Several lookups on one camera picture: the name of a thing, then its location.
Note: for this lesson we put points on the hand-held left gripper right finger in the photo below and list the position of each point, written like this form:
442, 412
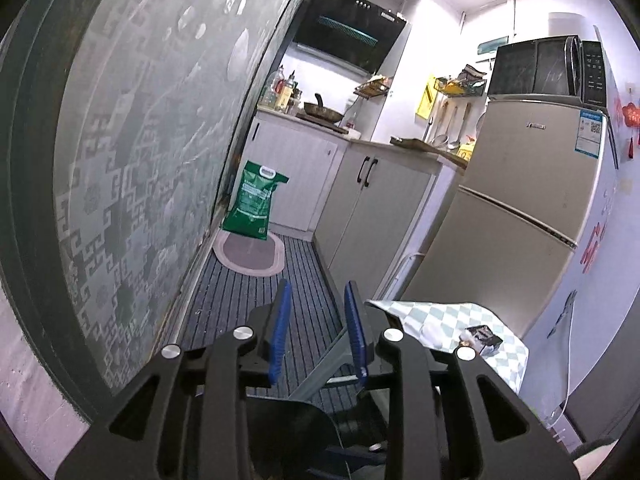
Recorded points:
356, 330

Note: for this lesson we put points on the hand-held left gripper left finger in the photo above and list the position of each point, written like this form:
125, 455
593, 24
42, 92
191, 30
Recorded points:
277, 340

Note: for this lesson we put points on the dark teal waste bin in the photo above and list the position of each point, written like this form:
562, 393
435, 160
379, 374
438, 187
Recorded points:
300, 425

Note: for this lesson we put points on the oval grey floor mat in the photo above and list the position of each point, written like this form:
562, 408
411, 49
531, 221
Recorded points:
250, 255

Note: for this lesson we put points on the grey double-door cabinet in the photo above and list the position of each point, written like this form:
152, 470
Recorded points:
380, 210

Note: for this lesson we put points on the black plastic tray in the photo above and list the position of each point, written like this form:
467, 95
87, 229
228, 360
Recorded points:
482, 335

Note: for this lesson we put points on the green rice bag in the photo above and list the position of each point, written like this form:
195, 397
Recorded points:
252, 200

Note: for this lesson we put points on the white kitchen cabinet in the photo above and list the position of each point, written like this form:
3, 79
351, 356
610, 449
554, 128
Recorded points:
295, 170

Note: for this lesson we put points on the wooden cutting board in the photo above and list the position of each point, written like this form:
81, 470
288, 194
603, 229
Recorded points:
425, 146

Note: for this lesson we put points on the beige two-door refrigerator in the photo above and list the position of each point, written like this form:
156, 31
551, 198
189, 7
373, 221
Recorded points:
525, 210

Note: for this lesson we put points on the small clear bottle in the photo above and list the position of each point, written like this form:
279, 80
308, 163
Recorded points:
351, 122

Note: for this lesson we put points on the dark cooktop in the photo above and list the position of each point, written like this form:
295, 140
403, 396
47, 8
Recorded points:
320, 124

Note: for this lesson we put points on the metal ladle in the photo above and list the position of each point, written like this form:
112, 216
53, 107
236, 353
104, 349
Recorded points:
440, 132

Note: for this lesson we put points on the black frying pan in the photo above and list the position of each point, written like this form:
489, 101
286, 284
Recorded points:
322, 112

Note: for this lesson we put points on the patterned glass sliding door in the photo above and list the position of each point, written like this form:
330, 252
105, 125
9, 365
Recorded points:
140, 160

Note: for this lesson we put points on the yellow hanging holder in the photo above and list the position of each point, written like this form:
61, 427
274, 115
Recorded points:
427, 97

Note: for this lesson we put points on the yellow label oil bottle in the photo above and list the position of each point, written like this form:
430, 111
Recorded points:
285, 92

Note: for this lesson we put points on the black range hood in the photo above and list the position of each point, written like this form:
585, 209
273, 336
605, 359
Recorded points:
345, 35

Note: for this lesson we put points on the black microwave oven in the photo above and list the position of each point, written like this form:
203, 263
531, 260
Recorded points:
530, 67

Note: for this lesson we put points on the red hanging ornament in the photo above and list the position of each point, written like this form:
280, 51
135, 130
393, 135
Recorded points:
631, 115

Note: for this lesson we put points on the white cylinder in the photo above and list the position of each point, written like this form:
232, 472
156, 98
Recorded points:
567, 25

